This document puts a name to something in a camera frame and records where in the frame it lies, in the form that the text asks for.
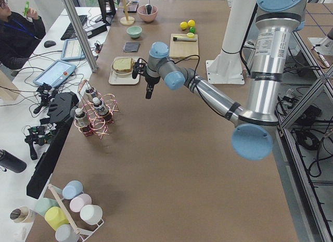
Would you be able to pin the grey cup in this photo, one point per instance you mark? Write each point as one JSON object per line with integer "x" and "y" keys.
{"x": 65, "y": 233}

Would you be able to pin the black keyboard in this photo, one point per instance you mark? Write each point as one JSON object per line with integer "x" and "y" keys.
{"x": 70, "y": 31}

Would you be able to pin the white round plate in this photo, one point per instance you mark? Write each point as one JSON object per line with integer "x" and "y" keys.
{"x": 122, "y": 75}

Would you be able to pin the white cup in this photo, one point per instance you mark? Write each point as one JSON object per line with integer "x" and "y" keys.
{"x": 91, "y": 214}

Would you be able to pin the bread slice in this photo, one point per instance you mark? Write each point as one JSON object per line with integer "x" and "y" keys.
{"x": 123, "y": 63}
{"x": 123, "y": 71}

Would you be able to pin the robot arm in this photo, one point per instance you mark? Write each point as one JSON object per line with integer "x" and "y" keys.
{"x": 256, "y": 123}

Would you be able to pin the black water bottle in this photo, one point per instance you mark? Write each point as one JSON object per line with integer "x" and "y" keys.
{"x": 11, "y": 162}

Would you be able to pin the black computer mouse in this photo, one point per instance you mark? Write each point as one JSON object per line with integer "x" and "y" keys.
{"x": 49, "y": 43}

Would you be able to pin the steel muddler black tip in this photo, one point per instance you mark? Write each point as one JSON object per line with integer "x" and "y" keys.
{"x": 183, "y": 39}

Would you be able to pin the wooden cutting board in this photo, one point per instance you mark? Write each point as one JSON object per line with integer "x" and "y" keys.
{"x": 183, "y": 49}

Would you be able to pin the blue teach pendant near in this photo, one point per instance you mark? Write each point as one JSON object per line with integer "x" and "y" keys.
{"x": 55, "y": 74}

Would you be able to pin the blue teach pendant far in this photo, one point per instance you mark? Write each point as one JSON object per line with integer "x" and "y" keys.
{"x": 72, "y": 50}

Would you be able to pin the tea bottle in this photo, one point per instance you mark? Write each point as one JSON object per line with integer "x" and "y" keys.
{"x": 83, "y": 122}
{"x": 101, "y": 109}
{"x": 91, "y": 93}

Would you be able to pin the black long bar device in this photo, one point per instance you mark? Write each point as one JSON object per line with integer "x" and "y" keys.
{"x": 61, "y": 113}

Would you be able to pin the green cup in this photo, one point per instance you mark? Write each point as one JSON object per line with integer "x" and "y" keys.
{"x": 44, "y": 204}

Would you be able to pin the blue teach pendant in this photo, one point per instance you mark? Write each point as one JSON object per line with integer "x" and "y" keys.
{"x": 55, "y": 74}
{"x": 72, "y": 50}

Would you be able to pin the copper wire bottle rack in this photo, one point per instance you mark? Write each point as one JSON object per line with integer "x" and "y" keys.
{"x": 95, "y": 111}

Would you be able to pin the yellow cup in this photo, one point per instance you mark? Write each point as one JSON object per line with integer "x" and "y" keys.
{"x": 55, "y": 217}

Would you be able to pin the blue cup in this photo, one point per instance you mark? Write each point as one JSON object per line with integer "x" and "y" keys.
{"x": 72, "y": 189}

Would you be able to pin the tea bottle left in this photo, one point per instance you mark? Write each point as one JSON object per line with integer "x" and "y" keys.
{"x": 83, "y": 122}

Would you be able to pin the pink cup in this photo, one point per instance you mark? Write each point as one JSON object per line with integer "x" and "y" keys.
{"x": 78, "y": 202}

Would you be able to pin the cream rabbit tray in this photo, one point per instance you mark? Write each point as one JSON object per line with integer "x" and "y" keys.
{"x": 127, "y": 80}

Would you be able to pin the pink bowl with ice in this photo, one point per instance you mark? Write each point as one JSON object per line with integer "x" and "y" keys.
{"x": 141, "y": 11}

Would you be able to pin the metal ice scoop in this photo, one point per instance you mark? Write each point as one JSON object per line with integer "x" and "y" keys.
{"x": 148, "y": 9}

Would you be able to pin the tea bottle front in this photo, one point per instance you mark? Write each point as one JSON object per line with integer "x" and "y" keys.
{"x": 101, "y": 109}

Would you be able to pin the seated person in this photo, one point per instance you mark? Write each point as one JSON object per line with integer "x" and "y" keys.
{"x": 19, "y": 36}

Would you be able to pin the mint green bowl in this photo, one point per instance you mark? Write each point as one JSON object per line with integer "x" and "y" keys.
{"x": 134, "y": 31}

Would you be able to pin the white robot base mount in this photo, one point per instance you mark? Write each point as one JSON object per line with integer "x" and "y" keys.
{"x": 226, "y": 68}

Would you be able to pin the white cup rack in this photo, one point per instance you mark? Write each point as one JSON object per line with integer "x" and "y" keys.
{"x": 79, "y": 226}

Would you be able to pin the tea bottle right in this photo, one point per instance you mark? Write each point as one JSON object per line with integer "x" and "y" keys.
{"x": 91, "y": 93}

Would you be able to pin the green lime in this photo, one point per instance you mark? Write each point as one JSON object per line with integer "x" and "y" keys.
{"x": 192, "y": 29}

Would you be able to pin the whole lemon upper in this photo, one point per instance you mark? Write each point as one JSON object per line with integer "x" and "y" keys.
{"x": 191, "y": 23}

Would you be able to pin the wooden mug tree stand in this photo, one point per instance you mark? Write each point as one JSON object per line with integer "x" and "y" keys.
{"x": 122, "y": 13}

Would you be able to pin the paper cup with metal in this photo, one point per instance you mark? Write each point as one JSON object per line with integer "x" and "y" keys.
{"x": 22, "y": 215}

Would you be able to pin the half lemon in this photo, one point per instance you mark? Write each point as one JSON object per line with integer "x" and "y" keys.
{"x": 190, "y": 35}

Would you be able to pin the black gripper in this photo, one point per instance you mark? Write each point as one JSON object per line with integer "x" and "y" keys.
{"x": 150, "y": 79}

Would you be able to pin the aluminium frame post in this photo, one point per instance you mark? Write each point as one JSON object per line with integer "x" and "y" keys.
{"x": 82, "y": 37}

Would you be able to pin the grey folded cloth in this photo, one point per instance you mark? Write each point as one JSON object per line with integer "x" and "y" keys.
{"x": 131, "y": 47}

